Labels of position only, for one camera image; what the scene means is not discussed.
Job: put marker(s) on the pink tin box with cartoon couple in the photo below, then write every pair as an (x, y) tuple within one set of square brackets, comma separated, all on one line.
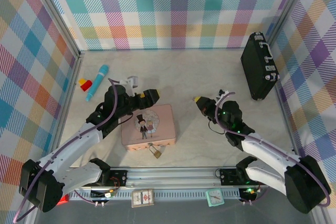
[(160, 129)]

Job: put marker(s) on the small brass padlock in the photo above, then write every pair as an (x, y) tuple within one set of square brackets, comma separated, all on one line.
[(157, 154)]

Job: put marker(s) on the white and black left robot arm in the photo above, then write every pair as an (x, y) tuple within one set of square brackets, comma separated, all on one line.
[(78, 140)]

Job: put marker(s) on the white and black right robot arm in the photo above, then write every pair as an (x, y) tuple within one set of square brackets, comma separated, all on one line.
[(267, 153)]

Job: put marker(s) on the blue toy microphone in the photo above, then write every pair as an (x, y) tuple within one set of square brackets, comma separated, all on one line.
[(97, 82)]

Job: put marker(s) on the red and yellow toy block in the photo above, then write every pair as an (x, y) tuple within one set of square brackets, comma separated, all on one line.
[(86, 86)]

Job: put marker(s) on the black briefcase with silver fittings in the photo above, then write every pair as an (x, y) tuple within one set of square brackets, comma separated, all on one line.
[(254, 69)]

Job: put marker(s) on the small black circuit board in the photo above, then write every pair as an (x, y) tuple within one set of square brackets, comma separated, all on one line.
[(101, 195), (248, 193)]

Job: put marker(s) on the teal alarm clock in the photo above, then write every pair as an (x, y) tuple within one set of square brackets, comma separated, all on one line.
[(215, 197)]

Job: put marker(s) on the playing card box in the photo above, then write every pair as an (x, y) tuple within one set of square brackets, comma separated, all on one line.
[(142, 198)]

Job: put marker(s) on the red rectangular block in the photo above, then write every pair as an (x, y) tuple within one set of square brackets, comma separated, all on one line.
[(63, 200)]

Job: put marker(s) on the aluminium frame floor rail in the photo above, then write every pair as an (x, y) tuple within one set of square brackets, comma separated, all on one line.
[(287, 121), (72, 85)]

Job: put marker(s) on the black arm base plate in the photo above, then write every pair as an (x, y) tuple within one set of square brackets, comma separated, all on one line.
[(228, 176), (118, 176)]

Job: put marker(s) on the wide aluminium base rail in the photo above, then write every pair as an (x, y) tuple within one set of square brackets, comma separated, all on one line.
[(170, 176)]

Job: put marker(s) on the aluminium frame post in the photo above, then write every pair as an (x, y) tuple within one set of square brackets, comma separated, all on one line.
[(59, 16), (288, 6)]

